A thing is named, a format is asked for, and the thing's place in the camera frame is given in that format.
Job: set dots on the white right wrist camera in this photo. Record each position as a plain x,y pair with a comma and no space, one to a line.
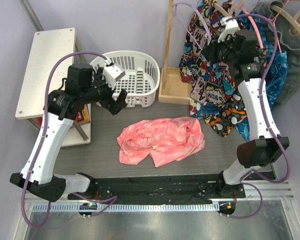
230,27

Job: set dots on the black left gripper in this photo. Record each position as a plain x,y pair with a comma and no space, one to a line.
114,107

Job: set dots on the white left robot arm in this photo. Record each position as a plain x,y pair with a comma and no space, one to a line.
37,175

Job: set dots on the red book stack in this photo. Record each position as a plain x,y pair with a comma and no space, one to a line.
83,117

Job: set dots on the black orange camo shorts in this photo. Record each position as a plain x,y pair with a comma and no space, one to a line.
224,105

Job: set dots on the blue patterned shorts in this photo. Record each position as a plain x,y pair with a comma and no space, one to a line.
275,78

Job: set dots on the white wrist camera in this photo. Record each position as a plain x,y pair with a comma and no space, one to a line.
230,27
112,73

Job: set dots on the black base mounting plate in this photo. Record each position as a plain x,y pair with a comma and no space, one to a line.
166,190

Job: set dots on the beige wooden hanger far right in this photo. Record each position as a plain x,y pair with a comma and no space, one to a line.
294,21

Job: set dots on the slotted white cable duct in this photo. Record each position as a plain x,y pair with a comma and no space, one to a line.
85,207

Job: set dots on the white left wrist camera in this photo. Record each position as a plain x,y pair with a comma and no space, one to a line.
112,73

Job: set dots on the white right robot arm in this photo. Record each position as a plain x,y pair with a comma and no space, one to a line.
247,66

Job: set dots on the thin pink wire hanger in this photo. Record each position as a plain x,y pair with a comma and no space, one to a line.
281,25

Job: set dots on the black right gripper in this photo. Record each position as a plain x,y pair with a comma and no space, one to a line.
209,52

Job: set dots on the white plastic laundry basket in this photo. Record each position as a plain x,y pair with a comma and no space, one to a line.
142,76

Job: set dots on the white side shelf table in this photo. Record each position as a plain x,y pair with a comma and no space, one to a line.
47,48

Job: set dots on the comic print shorts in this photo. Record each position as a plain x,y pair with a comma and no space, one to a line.
193,66

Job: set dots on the lilac plastic hanger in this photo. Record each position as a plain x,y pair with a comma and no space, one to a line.
197,16

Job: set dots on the pink plastic hanger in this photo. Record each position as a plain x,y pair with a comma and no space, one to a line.
254,25

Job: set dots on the pink patterned shorts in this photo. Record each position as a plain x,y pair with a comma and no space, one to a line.
166,140

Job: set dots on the grey green shorts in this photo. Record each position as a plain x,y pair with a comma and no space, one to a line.
292,83

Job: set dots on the beige wooden hanger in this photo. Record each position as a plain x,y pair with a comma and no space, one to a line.
294,21
220,7

